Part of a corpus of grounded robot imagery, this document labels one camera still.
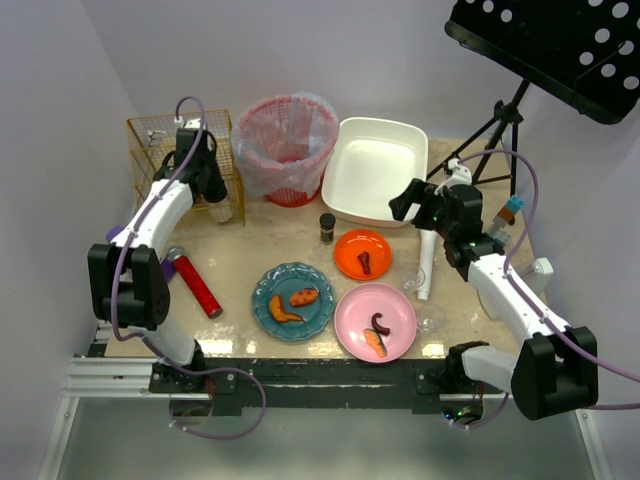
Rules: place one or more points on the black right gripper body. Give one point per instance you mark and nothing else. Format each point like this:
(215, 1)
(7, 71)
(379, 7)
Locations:
(417, 198)

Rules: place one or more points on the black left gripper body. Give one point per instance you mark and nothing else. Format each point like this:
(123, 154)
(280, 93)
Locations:
(187, 138)

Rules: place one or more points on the clear black-lidded shaker jar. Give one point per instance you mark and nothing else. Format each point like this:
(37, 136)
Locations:
(223, 211)

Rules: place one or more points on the dark spice jar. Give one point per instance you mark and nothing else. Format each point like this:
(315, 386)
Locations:
(327, 225)

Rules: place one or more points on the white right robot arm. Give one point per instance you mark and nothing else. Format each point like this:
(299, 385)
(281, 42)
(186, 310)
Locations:
(548, 376)

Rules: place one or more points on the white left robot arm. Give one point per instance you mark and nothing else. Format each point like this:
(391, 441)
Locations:
(128, 286)

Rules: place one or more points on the white microphone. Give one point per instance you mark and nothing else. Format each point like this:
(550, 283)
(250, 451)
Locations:
(427, 251)

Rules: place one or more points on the toy block stack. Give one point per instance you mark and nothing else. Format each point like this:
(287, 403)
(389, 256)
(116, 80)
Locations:
(504, 217)

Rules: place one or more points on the white rectangular basin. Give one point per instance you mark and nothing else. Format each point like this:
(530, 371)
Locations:
(373, 162)

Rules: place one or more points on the orange plate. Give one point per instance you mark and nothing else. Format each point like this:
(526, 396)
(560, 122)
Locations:
(354, 242)

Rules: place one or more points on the dark red meat piece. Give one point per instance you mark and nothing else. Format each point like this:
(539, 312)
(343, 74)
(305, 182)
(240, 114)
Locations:
(364, 260)

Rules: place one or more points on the clear glass cup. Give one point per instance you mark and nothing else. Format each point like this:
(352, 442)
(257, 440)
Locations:
(412, 278)

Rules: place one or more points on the clear plastic bin liner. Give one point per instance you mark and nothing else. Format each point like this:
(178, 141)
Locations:
(270, 150)

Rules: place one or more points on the red mesh waste basket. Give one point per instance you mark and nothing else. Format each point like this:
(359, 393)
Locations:
(285, 145)

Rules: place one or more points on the pink plate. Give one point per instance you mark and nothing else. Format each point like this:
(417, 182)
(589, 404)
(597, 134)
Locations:
(379, 307)

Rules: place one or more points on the orange fried food piece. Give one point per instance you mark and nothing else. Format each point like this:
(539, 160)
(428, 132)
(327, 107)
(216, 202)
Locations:
(303, 297)

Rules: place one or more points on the red glitter microphone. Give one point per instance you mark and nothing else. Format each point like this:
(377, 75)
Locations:
(195, 283)

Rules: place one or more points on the salmon slice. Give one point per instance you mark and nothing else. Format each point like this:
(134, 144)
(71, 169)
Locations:
(374, 340)

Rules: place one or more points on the teal ornate plate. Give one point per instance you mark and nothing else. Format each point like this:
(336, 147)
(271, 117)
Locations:
(284, 280)

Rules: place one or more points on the fried chicken wing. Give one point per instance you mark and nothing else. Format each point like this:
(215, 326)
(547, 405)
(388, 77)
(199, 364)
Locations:
(278, 312)

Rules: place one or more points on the black music stand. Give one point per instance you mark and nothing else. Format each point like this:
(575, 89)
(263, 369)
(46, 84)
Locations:
(584, 53)

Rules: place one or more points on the gold wire rack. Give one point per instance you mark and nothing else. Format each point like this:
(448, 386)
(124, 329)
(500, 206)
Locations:
(152, 142)

